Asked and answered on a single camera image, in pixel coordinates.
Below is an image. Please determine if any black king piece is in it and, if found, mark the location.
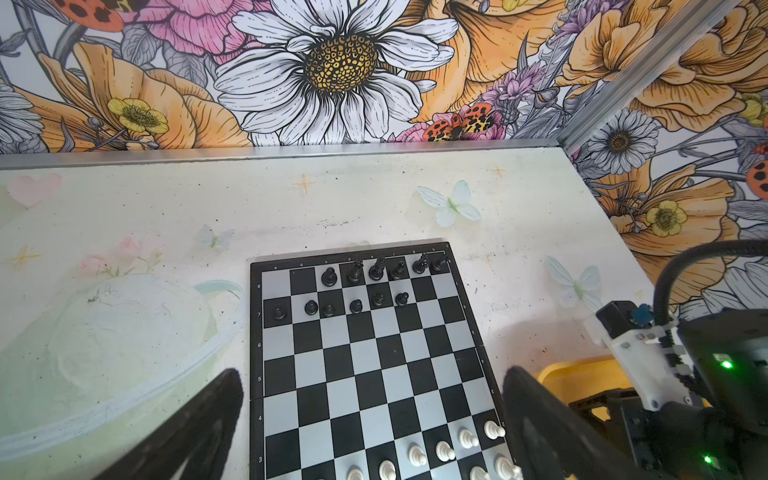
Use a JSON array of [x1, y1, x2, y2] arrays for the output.
[[368, 258, 386, 282]]

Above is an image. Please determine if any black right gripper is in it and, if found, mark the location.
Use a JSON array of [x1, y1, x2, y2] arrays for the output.
[[568, 389, 660, 479]]

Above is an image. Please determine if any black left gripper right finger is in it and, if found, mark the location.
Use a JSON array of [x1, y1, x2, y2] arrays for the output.
[[502, 366, 649, 479]]

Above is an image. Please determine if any black white chess board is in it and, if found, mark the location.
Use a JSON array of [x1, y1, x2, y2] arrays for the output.
[[250, 242, 521, 479]]

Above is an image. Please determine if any yellow rectangular tray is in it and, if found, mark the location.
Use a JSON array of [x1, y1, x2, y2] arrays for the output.
[[537, 356, 632, 405]]

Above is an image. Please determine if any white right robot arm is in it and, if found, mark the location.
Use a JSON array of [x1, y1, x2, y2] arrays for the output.
[[569, 309, 767, 479]]

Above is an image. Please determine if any black rook corner piece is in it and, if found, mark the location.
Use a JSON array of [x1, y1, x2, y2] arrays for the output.
[[429, 256, 450, 275]]

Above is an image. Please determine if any black bishop piece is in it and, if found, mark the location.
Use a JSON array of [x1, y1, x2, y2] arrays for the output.
[[388, 261, 408, 280]]

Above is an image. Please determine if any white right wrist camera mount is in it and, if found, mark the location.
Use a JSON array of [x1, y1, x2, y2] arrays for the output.
[[585, 300, 702, 411]]

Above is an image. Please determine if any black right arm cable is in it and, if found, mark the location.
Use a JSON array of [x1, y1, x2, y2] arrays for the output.
[[652, 239, 768, 328]]

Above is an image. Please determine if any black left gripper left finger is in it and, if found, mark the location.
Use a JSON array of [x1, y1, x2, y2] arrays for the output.
[[98, 368, 244, 479]]

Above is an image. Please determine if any black knight piece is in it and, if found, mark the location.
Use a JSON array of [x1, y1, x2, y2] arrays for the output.
[[412, 253, 429, 275]]

